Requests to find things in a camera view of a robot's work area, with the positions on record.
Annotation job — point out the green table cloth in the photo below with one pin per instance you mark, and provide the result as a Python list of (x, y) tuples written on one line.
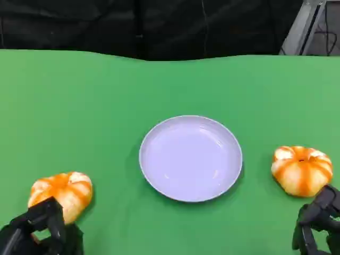
[(79, 106)]

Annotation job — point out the black backdrop curtain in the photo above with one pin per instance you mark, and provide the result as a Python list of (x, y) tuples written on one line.
[(106, 24)]

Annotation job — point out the lilac plate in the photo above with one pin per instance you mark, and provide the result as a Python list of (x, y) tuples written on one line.
[(191, 159)]

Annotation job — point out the grey metal frame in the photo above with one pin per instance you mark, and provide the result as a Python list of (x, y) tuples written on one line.
[(305, 29)]

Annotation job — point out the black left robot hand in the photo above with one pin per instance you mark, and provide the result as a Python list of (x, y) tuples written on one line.
[(57, 239)]

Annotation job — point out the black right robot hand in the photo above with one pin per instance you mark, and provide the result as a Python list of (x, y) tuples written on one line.
[(322, 210)]

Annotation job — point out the orange white toy bread roll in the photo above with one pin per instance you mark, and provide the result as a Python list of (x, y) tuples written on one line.
[(300, 172), (69, 189)]

